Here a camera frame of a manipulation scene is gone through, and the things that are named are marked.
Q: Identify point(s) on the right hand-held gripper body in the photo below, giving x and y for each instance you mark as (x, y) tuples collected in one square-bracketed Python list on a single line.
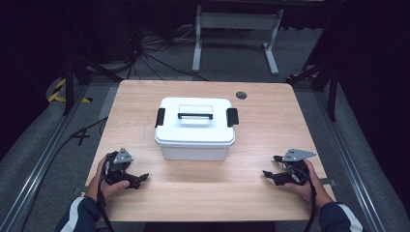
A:
[(296, 170)]

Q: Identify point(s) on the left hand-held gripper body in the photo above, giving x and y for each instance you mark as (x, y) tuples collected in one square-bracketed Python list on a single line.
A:
[(120, 161)]

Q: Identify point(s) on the white plastic storage box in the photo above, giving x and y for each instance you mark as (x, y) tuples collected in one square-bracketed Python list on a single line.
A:
[(193, 152)]

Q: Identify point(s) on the person's right hand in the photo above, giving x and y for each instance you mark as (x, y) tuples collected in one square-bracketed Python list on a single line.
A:
[(317, 191)]

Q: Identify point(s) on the person's left hand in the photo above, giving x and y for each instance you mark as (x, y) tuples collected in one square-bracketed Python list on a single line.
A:
[(102, 190)]

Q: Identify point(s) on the black tripod stand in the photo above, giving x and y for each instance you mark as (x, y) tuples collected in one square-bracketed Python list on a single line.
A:
[(332, 96), (68, 87)]

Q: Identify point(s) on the yellow black floor tape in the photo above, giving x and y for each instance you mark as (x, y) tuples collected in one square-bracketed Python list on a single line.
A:
[(58, 94)]

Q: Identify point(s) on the grey metal table bracket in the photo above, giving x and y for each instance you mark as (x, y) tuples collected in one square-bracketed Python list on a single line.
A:
[(328, 182)]

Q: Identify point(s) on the grey metal floor rail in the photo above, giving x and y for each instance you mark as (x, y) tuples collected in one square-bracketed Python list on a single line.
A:
[(42, 164), (351, 161)]

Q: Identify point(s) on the white metal desk frame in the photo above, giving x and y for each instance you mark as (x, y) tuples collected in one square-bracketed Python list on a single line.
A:
[(237, 21)]

